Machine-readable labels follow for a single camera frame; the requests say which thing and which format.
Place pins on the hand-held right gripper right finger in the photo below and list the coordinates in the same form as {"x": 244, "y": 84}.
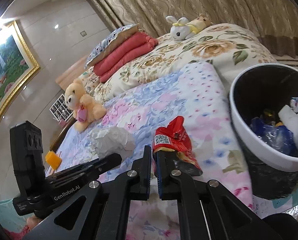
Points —
{"x": 160, "y": 175}

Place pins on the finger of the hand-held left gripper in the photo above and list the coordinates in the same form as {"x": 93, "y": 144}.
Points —
{"x": 106, "y": 161}

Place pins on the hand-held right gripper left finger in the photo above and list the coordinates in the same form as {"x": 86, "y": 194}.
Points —
{"x": 146, "y": 170}

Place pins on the white paper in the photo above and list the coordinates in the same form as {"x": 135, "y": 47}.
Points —
{"x": 111, "y": 140}

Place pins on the red snack wrapper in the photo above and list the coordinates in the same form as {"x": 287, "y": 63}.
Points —
{"x": 174, "y": 135}

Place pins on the white bin with black bag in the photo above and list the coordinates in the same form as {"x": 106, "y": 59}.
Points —
{"x": 244, "y": 130}

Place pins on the yellow snack packet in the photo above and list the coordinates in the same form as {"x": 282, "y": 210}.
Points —
{"x": 267, "y": 112}

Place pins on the white foam block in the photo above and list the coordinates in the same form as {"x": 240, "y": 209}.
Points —
{"x": 295, "y": 125}

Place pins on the beige teddy bear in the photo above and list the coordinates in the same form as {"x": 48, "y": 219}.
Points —
{"x": 88, "y": 105}

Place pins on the teal cloth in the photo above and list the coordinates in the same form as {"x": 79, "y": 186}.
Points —
{"x": 3, "y": 217}

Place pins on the pastel floral blanket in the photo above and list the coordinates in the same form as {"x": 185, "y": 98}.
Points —
{"x": 164, "y": 92}

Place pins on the gold-framed landscape painting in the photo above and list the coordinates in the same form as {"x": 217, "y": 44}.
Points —
{"x": 3, "y": 72}

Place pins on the wooden headboard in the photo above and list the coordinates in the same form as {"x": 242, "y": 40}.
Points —
{"x": 71, "y": 77}

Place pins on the folded red blanket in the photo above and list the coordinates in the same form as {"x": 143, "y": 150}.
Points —
{"x": 124, "y": 52}

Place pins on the blue dotted pillow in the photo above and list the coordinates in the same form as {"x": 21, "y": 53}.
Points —
{"x": 106, "y": 42}

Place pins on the cream rose-printed quilt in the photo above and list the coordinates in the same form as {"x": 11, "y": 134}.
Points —
{"x": 214, "y": 47}

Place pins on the white bunny plush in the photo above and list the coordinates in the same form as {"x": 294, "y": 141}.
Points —
{"x": 180, "y": 32}

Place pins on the yellow bear plush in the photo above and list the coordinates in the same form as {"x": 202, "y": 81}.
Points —
{"x": 199, "y": 25}

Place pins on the beige patterned curtain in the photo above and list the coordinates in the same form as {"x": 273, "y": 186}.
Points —
{"x": 214, "y": 0}

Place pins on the black photo collage frame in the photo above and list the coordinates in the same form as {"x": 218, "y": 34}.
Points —
{"x": 60, "y": 107}

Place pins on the wall switch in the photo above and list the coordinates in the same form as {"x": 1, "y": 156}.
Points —
{"x": 83, "y": 33}

